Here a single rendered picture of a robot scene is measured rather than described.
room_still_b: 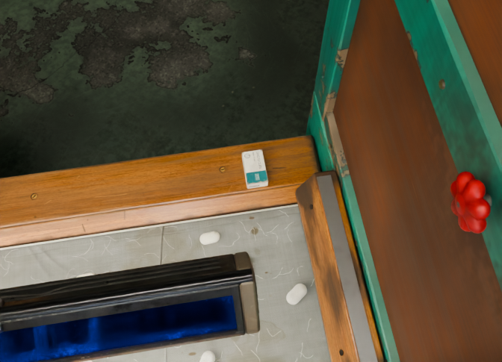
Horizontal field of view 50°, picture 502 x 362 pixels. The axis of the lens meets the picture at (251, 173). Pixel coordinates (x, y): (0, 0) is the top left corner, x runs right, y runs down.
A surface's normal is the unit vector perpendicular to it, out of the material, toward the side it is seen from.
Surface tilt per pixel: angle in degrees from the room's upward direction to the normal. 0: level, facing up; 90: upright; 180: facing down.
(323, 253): 67
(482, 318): 90
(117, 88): 0
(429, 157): 90
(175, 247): 0
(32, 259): 0
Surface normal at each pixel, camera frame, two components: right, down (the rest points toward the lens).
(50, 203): 0.00, -0.44
